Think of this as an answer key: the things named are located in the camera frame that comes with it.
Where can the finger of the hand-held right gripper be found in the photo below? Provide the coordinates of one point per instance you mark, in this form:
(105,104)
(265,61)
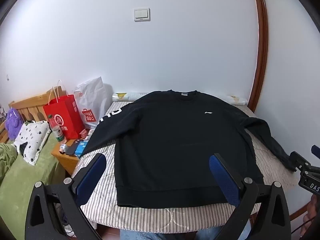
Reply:
(316,152)
(301,161)

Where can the small red container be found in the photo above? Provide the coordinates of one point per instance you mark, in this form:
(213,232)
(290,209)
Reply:
(84,132)

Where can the plastic water bottle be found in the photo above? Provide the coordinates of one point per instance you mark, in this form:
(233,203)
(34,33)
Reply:
(57,130)

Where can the small round figurine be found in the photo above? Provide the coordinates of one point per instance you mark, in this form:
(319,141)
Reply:
(63,148)

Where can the green bed sheet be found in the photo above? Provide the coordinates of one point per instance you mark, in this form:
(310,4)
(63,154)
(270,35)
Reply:
(22,180)

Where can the blue box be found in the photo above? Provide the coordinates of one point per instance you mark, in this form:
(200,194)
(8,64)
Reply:
(81,149)

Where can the striped quilted mattress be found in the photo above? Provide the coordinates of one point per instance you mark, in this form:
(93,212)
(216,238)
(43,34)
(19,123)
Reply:
(100,197)

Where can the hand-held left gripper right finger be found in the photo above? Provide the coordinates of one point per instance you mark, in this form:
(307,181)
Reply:
(223,180)

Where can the brown wooden door frame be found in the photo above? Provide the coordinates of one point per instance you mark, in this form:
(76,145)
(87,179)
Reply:
(261,42)

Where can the person's right hand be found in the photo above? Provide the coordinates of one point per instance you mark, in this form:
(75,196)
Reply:
(314,210)

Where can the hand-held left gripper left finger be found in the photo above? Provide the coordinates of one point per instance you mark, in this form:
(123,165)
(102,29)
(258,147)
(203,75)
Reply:
(91,177)

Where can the wooden nightstand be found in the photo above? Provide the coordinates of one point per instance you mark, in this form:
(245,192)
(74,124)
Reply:
(65,161)

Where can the dark phone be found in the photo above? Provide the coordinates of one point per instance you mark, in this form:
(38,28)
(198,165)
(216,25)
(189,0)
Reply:
(72,148)

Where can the wooden headboard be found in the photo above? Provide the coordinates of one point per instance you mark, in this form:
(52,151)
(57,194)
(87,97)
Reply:
(30,105)

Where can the purple plush toy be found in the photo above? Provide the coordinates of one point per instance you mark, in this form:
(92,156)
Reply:
(13,123)

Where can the red paper bag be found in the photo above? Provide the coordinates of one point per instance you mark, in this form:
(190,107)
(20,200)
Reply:
(66,116)

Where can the white flower print pillow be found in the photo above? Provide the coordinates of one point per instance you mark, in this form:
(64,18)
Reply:
(31,140)

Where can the black sweatshirt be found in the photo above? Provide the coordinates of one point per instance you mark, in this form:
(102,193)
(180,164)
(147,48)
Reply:
(180,142)

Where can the white light switch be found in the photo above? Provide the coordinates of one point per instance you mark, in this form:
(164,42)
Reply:
(141,14)

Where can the white plastic shopping bag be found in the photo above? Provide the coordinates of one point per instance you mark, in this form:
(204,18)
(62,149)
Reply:
(93,97)

